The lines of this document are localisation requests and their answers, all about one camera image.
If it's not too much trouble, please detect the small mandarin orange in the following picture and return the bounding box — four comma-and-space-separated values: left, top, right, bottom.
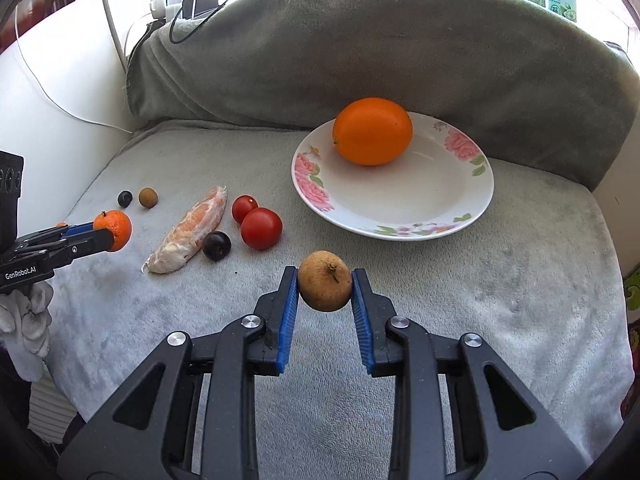
92, 210, 132, 252

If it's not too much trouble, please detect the small tan longan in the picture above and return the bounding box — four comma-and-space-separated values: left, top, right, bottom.
138, 188, 158, 209

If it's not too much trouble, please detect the peeled pomelo segment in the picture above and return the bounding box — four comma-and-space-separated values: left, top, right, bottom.
141, 185, 228, 274

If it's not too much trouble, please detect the brown longan fruit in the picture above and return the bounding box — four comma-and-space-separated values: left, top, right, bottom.
297, 250, 352, 312

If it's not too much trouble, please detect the large red tomato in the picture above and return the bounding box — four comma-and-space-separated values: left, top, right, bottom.
241, 207, 283, 250

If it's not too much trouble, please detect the white gloved hand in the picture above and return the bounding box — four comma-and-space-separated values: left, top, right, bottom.
1, 282, 53, 382

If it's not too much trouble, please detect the small dark blueberry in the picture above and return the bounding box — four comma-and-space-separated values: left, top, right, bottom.
117, 191, 134, 209

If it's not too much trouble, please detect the white sofa armrest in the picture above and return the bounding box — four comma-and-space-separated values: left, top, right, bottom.
1, 0, 142, 234

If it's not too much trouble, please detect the grey seat cushion cover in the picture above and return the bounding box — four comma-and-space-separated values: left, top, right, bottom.
47, 127, 632, 479

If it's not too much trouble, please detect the dark grape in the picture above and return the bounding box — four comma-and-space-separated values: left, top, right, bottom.
202, 231, 231, 261

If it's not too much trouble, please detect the small red cherry tomato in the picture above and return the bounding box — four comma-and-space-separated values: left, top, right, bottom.
231, 195, 258, 224

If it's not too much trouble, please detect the colourful box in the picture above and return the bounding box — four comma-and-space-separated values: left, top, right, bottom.
623, 268, 640, 311

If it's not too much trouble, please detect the white floral plate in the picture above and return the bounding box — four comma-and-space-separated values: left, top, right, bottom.
291, 112, 495, 242

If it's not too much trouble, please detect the white power strip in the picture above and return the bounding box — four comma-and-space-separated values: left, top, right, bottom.
150, 0, 219, 21

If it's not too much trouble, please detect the grey back cushion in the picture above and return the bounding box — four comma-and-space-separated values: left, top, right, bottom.
127, 0, 639, 188

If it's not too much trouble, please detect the large orange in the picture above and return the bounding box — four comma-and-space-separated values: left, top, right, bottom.
332, 98, 413, 167

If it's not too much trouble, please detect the white cable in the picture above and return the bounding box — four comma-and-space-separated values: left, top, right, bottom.
13, 0, 134, 136

